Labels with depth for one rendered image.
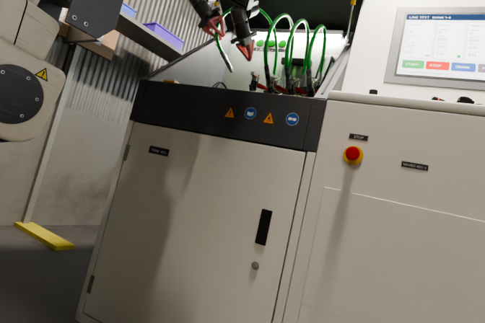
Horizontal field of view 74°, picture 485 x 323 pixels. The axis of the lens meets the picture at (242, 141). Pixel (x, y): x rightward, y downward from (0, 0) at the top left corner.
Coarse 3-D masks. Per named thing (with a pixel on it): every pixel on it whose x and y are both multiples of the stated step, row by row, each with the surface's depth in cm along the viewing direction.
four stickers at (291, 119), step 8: (224, 112) 104; (232, 112) 103; (248, 112) 101; (264, 112) 99; (272, 112) 98; (288, 112) 96; (264, 120) 99; (272, 120) 98; (288, 120) 96; (296, 120) 95
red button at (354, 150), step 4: (348, 148) 84; (352, 148) 84; (356, 148) 84; (344, 152) 88; (348, 152) 84; (352, 152) 84; (356, 152) 83; (360, 152) 86; (344, 156) 88; (348, 156) 84; (352, 156) 83; (356, 156) 83; (360, 156) 86; (348, 160) 87; (352, 160) 84; (356, 160) 86; (360, 160) 86; (352, 164) 87
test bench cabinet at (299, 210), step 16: (128, 128) 118; (304, 176) 91; (112, 192) 115; (304, 192) 90; (304, 208) 89; (96, 240) 114; (96, 256) 112; (288, 256) 88; (288, 272) 88; (288, 288) 87; (80, 304) 111; (80, 320) 110; (96, 320) 108
